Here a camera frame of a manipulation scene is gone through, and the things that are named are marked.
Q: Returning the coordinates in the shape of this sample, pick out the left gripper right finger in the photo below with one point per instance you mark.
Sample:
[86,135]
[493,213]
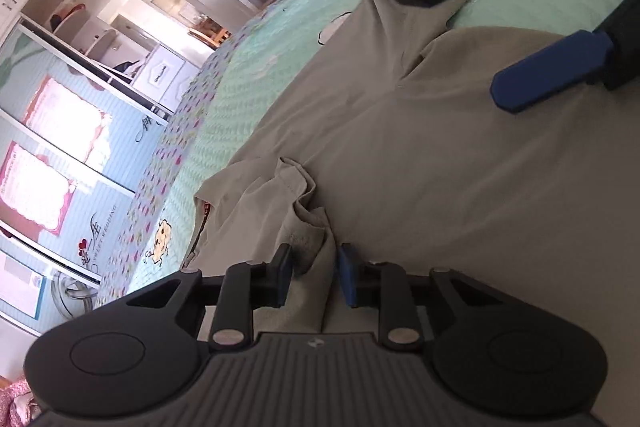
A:
[384,287]

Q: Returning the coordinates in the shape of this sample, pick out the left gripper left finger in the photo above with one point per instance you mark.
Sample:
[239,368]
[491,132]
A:
[244,289]

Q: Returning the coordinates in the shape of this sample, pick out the grey t-shirt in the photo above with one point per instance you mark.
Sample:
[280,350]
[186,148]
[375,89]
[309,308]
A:
[388,140]

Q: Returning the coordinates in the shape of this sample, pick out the white standing fan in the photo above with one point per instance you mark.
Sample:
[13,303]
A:
[71,297]

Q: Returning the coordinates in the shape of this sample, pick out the mint quilted bee bedspread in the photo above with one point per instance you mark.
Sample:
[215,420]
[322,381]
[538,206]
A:
[265,63]

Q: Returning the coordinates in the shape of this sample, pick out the white drawer unit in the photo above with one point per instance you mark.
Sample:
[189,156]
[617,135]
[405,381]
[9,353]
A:
[164,78]

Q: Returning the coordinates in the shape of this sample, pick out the pink fuzzy blanket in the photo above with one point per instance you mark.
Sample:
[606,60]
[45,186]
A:
[18,405]

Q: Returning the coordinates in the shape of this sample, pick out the white sliding door wardrobe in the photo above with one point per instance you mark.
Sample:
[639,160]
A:
[76,136]

